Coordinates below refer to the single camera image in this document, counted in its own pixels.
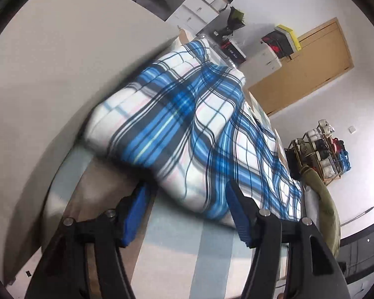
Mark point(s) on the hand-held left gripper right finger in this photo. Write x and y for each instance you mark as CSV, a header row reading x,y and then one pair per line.
x,y
240,215

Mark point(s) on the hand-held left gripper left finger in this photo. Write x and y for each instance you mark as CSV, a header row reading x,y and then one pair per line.
x,y
134,215

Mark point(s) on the blue plaid shirt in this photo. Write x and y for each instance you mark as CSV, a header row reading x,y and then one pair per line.
x,y
174,115

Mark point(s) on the olive green garment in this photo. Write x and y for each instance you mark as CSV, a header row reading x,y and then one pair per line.
x,y
325,205

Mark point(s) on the wooden shoe rack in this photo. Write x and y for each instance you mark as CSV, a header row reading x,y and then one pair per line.
x,y
330,179

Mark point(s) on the group of shoes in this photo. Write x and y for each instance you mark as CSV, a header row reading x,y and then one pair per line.
x,y
324,152

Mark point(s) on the white cabinet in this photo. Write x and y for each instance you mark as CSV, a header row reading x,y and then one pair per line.
x,y
261,64

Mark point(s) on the wooden door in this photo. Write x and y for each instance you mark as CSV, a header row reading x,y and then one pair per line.
x,y
305,74

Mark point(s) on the black box with red print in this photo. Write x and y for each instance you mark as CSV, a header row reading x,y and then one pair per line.
x,y
233,51

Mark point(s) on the red and black shoe box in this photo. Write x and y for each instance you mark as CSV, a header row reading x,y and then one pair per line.
x,y
270,45

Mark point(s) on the stack of shoe boxes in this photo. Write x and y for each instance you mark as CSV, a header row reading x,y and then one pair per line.
x,y
288,35

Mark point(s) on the dark wrapped flower bouquet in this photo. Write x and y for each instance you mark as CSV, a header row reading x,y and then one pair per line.
x,y
235,17

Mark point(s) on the white dressing table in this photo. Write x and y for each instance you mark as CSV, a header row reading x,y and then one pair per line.
x,y
193,9

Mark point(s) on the white wall switch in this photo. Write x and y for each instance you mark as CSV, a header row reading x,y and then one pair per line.
x,y
352,130

